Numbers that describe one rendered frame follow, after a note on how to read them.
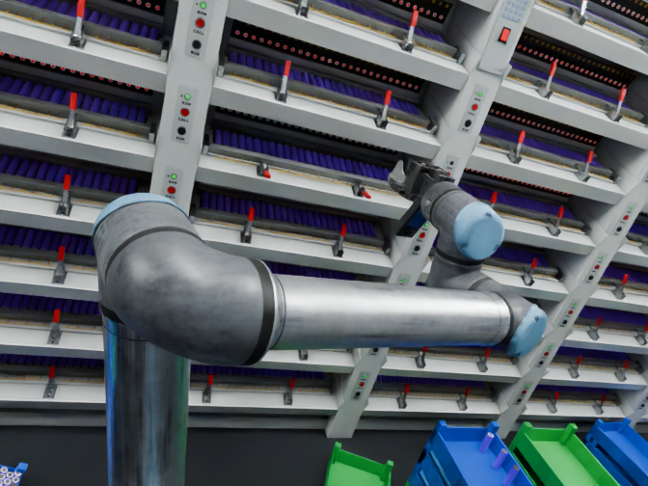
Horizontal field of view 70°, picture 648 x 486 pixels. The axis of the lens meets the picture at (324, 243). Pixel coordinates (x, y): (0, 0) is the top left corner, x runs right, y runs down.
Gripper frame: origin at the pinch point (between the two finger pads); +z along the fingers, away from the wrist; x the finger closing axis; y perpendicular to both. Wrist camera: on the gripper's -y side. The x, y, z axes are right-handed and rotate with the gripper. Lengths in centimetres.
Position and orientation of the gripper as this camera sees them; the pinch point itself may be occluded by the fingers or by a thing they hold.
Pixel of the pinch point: (397, 179)
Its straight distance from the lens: 115.4
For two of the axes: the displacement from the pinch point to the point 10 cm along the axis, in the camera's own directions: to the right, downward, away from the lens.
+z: -2.5, -4.4, 8.6
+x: -9.3, -1.5, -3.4
